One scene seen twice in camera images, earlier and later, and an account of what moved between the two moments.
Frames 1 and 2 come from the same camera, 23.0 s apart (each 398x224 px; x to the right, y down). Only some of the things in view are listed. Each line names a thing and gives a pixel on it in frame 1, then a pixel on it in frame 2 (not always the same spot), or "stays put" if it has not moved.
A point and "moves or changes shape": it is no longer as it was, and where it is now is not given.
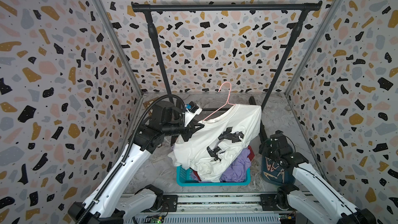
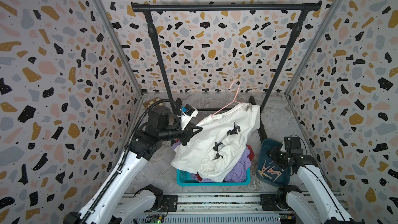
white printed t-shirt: (202, 151) moves or changes shape
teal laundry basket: (184, 179) stays put
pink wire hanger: (224, 105) → (235, 98)
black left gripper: (191, 128) stays put
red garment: (251, 155) stays put
